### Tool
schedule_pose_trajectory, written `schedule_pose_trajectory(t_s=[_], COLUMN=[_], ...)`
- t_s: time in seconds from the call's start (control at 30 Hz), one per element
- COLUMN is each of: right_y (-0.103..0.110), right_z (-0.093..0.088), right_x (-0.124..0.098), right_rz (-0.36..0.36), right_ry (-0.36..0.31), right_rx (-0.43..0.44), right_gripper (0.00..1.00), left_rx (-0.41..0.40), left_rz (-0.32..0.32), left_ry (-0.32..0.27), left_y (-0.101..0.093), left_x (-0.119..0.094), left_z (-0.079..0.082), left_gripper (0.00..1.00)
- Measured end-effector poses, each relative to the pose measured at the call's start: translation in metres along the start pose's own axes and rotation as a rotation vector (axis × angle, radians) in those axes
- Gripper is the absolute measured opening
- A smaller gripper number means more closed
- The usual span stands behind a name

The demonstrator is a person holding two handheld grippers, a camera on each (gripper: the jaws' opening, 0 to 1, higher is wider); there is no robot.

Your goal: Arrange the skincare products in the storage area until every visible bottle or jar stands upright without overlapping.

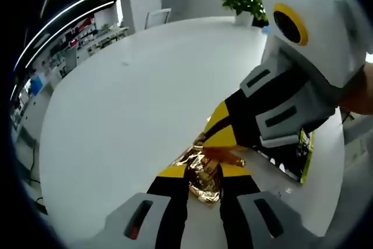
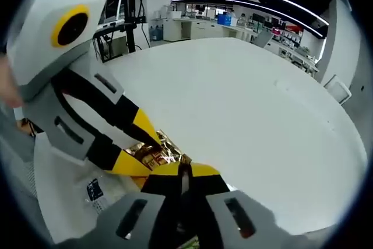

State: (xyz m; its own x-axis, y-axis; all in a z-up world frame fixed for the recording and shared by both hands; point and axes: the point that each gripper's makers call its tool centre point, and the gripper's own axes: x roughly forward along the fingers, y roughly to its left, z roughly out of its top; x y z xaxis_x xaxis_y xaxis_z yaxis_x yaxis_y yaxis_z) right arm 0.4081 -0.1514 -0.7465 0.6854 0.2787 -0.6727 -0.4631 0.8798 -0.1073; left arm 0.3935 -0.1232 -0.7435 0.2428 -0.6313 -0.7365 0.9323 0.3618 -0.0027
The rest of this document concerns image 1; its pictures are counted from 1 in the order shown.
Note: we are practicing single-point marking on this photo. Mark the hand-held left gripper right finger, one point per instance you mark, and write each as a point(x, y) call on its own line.
point(239, 211)

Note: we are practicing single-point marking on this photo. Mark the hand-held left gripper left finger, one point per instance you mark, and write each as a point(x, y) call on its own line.
point(172, 211)

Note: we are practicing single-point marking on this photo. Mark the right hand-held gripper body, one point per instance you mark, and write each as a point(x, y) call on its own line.
point(326, 27)

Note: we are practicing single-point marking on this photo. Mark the gold foil skincare packet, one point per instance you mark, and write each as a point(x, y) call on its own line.
point(204, 182)

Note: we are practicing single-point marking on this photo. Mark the green black skincare sachet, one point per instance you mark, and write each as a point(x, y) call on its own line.
point(303, 161)

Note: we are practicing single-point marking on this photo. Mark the blue storage box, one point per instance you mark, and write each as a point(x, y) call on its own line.
point(38, 85)

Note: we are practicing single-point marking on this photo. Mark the person's right hand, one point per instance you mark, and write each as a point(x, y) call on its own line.
point(360, 94)

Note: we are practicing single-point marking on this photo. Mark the blue crumpled cloth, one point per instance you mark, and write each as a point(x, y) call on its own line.
point(267, 28)

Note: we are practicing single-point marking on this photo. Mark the green potted plant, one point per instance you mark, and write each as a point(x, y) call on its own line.
point(244, 1)

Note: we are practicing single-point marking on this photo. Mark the white chair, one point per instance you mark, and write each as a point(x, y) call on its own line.
point(157, 18)

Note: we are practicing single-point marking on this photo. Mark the long ceiling light strip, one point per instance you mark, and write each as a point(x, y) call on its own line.
point(58, 31)
point(64, 13)

